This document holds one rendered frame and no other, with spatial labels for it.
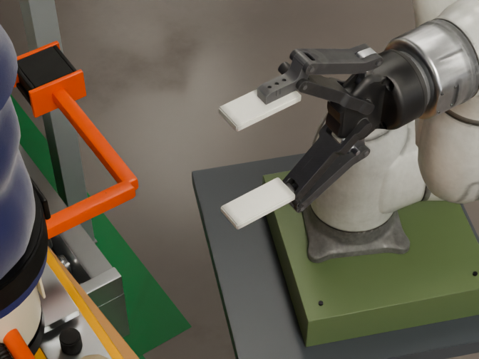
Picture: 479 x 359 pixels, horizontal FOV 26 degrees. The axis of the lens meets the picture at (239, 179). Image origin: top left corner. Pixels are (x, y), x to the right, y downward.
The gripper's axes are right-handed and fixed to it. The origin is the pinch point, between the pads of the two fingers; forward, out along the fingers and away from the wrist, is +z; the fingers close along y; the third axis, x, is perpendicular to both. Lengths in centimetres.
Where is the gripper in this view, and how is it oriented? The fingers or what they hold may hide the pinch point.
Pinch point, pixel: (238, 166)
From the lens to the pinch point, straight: 96.2
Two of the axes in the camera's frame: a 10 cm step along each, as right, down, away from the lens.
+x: -5.6, -6.2, 5.5
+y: 0.0, 6.6, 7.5
